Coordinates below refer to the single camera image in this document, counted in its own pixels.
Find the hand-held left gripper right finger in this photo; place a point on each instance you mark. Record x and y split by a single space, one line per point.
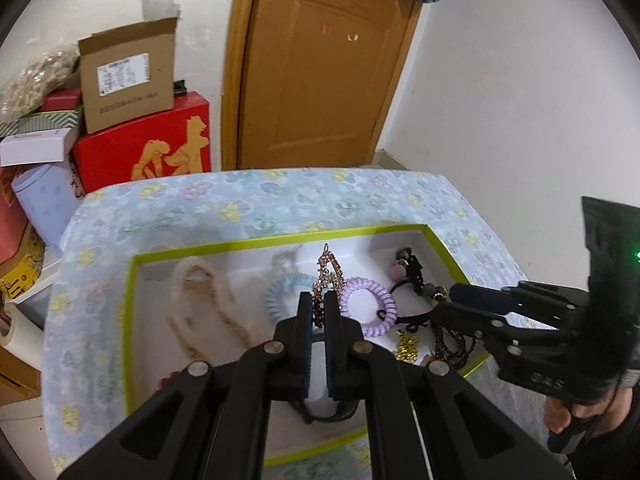
330 340

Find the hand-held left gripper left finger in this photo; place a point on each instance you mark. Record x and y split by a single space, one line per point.
305 330

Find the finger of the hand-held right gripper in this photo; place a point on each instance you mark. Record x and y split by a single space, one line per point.
465 317
480 296

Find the pink rhinestone hair clip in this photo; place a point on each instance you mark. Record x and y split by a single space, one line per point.
327 270

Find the black wristband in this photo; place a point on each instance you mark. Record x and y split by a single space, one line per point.
325 417

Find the yellow-green cardboard tray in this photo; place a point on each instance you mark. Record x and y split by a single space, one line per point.
350 245

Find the person's right forearm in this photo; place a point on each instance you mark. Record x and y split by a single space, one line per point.
615 455

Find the person's right hand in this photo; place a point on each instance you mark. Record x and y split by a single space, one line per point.
600 415

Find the beige hair claw clip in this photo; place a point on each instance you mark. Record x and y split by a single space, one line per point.
220 305

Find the floral tablecloth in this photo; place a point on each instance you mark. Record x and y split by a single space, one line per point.
250 200

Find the wooden door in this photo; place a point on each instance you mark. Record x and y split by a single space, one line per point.
320 85

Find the large red box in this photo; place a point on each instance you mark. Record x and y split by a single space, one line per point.
115 160

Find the open cardboard box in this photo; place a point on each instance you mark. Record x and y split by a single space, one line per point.
130 105

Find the white paper roll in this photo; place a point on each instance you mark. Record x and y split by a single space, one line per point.
20 340

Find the yellow printed tin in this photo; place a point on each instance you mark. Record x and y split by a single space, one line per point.
20 270

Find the brown wooden cabinet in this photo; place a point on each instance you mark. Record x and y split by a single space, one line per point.
17 380

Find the pale blue cylindrical container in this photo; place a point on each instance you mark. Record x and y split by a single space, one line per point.
40 205

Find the pink plastic basket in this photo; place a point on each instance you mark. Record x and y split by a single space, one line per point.
10 225

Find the flat white box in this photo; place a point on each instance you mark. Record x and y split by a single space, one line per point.
30 152

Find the green striped box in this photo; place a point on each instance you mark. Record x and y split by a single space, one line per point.
50 121

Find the dark red box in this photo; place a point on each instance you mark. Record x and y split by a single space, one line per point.
62 100

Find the clear bag of gold items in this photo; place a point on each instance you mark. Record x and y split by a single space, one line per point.
35 80

